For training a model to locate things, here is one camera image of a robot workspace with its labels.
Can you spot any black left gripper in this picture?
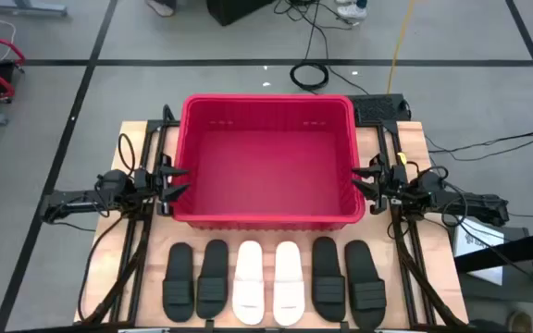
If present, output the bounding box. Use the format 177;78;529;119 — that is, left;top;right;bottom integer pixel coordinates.
135;154;192;216

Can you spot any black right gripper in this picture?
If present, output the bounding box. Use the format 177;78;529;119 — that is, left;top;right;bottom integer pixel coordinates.
352;154;410;216

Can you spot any black slide sandal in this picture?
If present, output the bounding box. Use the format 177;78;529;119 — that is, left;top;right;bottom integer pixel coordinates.
195;239;229;320
311;236;347;324
343;239;388;332
162;241;197;324

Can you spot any pale pink slide sandal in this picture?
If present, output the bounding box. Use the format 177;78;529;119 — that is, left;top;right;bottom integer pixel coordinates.
273;240;306;327
231;240;266;327

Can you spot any red plastic bin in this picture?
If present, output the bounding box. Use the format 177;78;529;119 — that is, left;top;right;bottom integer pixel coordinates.
171;93;367;231

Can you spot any white printed paper sheet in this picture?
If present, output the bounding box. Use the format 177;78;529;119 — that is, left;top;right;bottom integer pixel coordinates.
451;219;506;286

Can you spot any black stand beam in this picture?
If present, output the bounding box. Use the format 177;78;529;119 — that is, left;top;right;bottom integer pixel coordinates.
453;226;533;286

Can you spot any person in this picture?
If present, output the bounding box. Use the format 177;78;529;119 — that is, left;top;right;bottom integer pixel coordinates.
335;0;368;20
144;0;178;19

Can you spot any large black box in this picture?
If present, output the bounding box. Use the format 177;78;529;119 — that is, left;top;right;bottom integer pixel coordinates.
205;0;275;27

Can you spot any grey platform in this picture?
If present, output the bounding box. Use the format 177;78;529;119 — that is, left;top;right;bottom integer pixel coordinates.
449;220;533;306

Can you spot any grey metal foot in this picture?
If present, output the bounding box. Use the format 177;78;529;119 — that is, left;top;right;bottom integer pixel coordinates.
0;0;68;18

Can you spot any coiled black cable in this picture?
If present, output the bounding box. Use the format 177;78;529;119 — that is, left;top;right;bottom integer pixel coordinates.
289;62;330;92

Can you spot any yellow floor cable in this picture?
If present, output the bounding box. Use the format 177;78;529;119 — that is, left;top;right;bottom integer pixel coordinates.
386;0;416;95

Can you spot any long black arm cable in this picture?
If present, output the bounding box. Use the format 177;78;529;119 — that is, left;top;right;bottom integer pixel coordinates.
77;215;129;324

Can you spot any black frame rail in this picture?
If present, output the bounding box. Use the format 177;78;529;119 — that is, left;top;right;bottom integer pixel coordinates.
11;318;480;333

